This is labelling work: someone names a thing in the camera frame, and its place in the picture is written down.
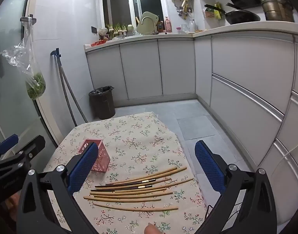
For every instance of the yellow green packets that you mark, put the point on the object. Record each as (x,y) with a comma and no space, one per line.
(216,12)

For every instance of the black wall outlet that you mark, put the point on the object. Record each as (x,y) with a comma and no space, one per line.
(94,29)

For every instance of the metal kitchen faucet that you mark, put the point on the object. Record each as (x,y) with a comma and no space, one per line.
(152,22)

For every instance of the pink plastic basket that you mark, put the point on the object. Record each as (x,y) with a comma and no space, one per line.
(103,158)

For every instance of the black wok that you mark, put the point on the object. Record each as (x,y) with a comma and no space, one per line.
(241,17)

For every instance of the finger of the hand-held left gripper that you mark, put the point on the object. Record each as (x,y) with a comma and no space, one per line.
(29,148)
(8,143)

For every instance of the clear glass jug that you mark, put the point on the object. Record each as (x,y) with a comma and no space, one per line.
(192,26)

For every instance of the white kitchen countertop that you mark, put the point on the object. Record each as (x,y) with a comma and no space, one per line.
(236,28)

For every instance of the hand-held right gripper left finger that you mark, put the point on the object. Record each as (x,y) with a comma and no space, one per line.
(83,168)

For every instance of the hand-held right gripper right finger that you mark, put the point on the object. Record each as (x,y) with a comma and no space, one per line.
(210,168)

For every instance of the floral tablecloth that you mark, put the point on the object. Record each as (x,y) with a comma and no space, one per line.
(139,139)

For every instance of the person's right hand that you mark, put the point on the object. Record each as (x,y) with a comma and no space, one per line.
(152,229)

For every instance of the dark chopstick with gold band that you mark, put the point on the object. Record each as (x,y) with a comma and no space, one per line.
(119,188)

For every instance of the kitchen knife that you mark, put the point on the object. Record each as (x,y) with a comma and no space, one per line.
(124,183)

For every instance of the mop with grey pole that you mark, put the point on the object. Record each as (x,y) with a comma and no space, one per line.
(66,95)
(73,92)

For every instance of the stainless steel pot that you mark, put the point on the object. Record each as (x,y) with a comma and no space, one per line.
(275,7)

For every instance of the dark trash bin with liner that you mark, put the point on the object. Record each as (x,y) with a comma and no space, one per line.
(102,104)

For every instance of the bunch of bamboo chopsticks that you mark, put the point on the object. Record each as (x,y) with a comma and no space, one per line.
(129,196)

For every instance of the red tray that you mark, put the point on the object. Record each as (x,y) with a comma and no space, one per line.
(98,43)

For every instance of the brown bottle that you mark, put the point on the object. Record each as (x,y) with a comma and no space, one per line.
(160,26)

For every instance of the kitchen window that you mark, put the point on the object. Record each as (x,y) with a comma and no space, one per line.
(119,2)

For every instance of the frosted glass door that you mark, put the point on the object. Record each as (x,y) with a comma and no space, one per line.
(12,102)

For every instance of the pale green cutting board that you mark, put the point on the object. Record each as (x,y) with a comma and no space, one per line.
(144,28)

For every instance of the plastic bag of greens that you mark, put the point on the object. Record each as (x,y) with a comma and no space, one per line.
(35,85)

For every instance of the black mop holder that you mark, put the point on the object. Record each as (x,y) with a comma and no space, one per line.
(56,53)

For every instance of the row of sprouting plants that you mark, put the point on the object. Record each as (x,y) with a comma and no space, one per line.
(117,30)

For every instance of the pink soap bottle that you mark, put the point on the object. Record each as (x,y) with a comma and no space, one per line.
(168,25)

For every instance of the brown chopped food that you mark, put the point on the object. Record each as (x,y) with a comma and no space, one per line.
(200,31)

